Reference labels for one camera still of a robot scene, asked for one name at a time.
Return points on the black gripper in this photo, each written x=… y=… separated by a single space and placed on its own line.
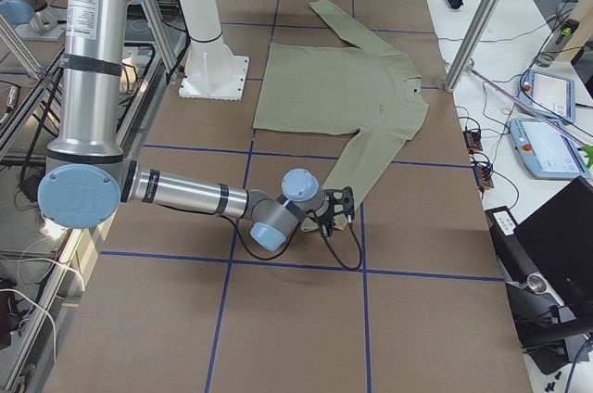
x=326 y=220

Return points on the olive green long-sleeve shirt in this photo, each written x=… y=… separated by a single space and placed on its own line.
x=366 y=89

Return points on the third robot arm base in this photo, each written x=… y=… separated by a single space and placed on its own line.
x=35 y=20

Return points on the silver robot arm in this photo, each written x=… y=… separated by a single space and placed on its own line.
x=87 y=176

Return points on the near blue teach pendant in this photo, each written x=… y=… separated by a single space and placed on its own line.
x=545 y=152

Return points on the blue teach pendant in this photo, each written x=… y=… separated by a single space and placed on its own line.
x=545 y=152
x=548 y=94

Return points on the black computer case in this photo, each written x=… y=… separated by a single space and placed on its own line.
x=551 y=250

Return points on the far blue teach pendant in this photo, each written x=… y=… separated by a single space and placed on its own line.
x=548 y=94

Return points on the black monitor stand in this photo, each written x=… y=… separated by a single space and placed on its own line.
x=550 y=333

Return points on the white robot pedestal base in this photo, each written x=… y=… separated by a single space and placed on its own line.
x=211 y=70

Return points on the aluminium frame post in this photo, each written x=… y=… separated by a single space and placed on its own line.
x=469 y=42

